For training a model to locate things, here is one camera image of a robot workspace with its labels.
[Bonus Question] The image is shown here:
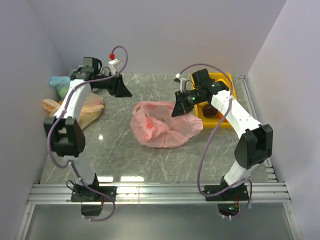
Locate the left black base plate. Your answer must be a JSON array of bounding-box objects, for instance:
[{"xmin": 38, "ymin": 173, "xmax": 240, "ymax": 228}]
[{"xmin": 70, "ymin": 185, "xmax": 117, "ymax": 203}]

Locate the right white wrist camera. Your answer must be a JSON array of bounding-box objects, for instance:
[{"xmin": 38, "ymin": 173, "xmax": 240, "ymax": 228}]
[{"xmin": 173, "ymin": 73, "xmax": 188, "ymax": 93}]

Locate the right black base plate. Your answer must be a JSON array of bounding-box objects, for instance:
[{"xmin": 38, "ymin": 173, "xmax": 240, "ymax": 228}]
[{"xmin": 203, "ymin": 183, "xmax": 249, "ymax": 202}]

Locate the orange tied plastic bag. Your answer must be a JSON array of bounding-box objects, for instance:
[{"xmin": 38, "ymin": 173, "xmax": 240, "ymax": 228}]
[{"xmin": 42, "ymin": 93, "xmax": 105, "ymax": 130}]

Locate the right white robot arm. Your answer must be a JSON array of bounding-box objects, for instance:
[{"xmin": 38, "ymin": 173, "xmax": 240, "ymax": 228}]
[{"xmin": 171, "ymin": 68, "xmax": 273, "ymax": 200}]

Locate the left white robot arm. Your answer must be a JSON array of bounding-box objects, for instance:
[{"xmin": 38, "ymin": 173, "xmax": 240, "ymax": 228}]
[{"xmin": 43, "ymin": 53, "xmax": 132, "ymax": 201}]

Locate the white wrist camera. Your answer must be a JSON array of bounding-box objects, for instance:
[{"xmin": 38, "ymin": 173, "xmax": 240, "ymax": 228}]
[
  {"xmin": 173, "ymin": 73, "xmax": 188, "ymax": 93},
  {"xmin": 108, "ymin": 53, "xmax": 123, "ymax": 75}
]

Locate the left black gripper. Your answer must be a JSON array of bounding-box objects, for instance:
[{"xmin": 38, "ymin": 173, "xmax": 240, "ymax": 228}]
[{"xmin": 94, "ymin": 70, "xmax": 133, "ymax": 98}]

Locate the yellow plastic tray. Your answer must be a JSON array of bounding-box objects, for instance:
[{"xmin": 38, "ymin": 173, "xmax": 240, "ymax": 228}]
[{"xmin": 191, "ymin": 72, "xmax": 238, "ymax": 128}]

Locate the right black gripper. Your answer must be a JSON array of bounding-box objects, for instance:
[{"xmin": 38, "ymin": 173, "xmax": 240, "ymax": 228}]
[{"xmin": 171, "ymin": 89, "xmax": 206, "ymax": 118}]

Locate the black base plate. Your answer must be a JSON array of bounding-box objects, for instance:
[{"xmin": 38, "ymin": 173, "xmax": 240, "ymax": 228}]
[
  {"xmin": 70, "ymin": 185, "xmax": 117, "ymax": 203},
  {"xmin": 203, "ymin": 183, "xmax": 249, "ymax": 202}
]

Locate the pink plastic bag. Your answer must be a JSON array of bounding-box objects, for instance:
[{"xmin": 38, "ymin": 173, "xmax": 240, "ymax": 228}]
[{"xmin": 130, "ymin": 101, "xmax": 203, "ymax": 149}]

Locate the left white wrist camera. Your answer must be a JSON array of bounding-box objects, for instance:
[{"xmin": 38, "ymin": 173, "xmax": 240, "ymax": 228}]
[{"xmin": 108, "ymin": 53, "xmax": 123, "ymax": 75}]

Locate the blue tied plastic bag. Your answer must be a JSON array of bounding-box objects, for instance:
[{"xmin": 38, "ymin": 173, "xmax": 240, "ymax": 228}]
[{"xmin": 49, "ymin": 64, "xmax": 83, "ymax": 100}]

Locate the dark red fake fruit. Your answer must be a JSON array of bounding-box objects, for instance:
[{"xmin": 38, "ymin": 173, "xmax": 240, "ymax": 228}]
[{"xmin": 202, "ymin": 104, "xmax": 218, "ymax": 118}]

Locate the orange fake fruit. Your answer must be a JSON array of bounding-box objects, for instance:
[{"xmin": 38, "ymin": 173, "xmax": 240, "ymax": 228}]
[{"xmin": 218, "ymin": 112, "xmax": 228, "ymax": 122}]

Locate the aluminium front rail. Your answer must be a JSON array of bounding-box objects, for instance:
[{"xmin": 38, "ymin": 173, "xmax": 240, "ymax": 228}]
[{"xmin": 27, "ymin": 182, "xmax": 291, "ymax": 205}]

